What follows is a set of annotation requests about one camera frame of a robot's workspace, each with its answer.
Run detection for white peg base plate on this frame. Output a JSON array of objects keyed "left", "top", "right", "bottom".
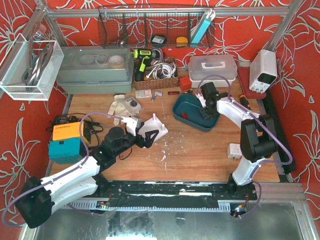
[{"left": 138, "top": 113, "right": 169, "bottom": 141}]

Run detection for white control box with knob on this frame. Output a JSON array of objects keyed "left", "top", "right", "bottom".
[{"left": 124, "top": 97, "right": 142, "bottom": 114}]

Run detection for white work glove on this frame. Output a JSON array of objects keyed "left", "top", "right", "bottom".
[{"left": 107, "top": 94, "right": 131, "bottom": 118}]

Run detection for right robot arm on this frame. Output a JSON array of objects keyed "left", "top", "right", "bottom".
[{"left": 195, "top": 82, "right": 279, "bottom": 199}]

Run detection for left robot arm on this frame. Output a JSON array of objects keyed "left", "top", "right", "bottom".
[{"left": 14, "top": 127, "right": 159, "bottom": 229}]

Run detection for teal plastic tray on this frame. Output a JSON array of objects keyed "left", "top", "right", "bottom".
[{"left": 172, "top": 94, "right": 219, "bottom": 132}]

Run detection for red small box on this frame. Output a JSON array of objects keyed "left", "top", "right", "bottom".
[{"left": 178, "top": 76, "right": 192, "bottom": 91}]

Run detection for white plastic toolbox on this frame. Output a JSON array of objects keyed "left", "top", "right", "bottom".
[{"left": 188, "top": 54, "right": 238, "bottom": 89}]

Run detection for small white cardboard box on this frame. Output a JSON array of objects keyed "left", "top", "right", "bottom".
[{"left": 135, "top": 89, "right": 152, "bottom": 99}]

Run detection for white power adapter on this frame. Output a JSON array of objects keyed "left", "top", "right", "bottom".
[{"left": 227, "top": 143, "right": 242, "bottom": 159}]

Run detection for red pad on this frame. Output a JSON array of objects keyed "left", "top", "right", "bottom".
[{"left": 237, "top": 66, "right": 267, "bottom": 100}]

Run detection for yellow electronic box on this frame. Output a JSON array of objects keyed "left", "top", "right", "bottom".
[{"left": 52, "top": 121, "right": 91, "bottom": 144}]

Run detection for teal electronic box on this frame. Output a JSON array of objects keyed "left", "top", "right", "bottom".
[{"left": 48, "top": 137, "right": 87, "bottom": 165}]

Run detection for white power supply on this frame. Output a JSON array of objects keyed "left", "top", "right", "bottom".
[{"left": 249, "top": 49, "right": 277, "bottom": 94}]

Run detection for yellow tape measure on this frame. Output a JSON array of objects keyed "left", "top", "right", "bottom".
[{"left": 176, "top": 36, "right": 189, "bottom": 48}]

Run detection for grey plastic storage box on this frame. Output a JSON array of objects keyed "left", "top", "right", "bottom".
[{"left": 56, "top": 46, "right": 134, "bottom": 95}]

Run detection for blue white device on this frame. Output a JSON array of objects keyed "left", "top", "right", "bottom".
[{"left": 190, "top": 8, "right": 216, "bottom": 48}]

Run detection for clear acrylic bin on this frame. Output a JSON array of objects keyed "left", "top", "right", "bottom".
[{"left": 0, "top": 34, "right": 64, "bottom": 101}]

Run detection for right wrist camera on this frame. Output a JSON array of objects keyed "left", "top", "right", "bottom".
[{"left": 195, "top": 93, "right": 206, "bottom": 108}]

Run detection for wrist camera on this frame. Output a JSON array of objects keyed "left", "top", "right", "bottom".
[
  {"left": 122, "top": 115, "right": 142, "bottom": 137},
  {"left": 195, "top": 93, "right": 206, "bottom": 108}
]

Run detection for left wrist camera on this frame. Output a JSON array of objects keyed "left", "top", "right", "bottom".
[{"left": 122, "top": 115, "right": 142, "bottom": 137}]

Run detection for red handled ratchet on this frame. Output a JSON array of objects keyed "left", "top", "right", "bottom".
[{"left": 167, "top": 90, "right": 193, "bottom": 95}]

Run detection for orange handled screwdriver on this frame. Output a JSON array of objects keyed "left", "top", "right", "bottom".
[{"left": 239, "top": 94, "right": 251, "bottom": 110}]

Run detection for metal L bracket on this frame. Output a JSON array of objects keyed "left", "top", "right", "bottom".
[{"left": 151, "top": 90, "right": 163, "bottom": 102}]

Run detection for black mounting base rail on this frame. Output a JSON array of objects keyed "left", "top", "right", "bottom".
[{"left": 86, "top": 180, "right": 258, "bottom": 209}]

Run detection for brown basket with cables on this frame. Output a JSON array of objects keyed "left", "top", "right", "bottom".
[{"left": 134, "top": 57, "right": 179, "bottom": 90}]

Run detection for green cordless drill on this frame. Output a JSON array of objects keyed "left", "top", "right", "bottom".
[{"left": 133, "top": 48, "right": 160, "bottom": 82}]

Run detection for black wire basket shelf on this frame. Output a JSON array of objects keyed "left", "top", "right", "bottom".
[{"left": 97, "top": 3, "right": 215, "bottom": 48}]

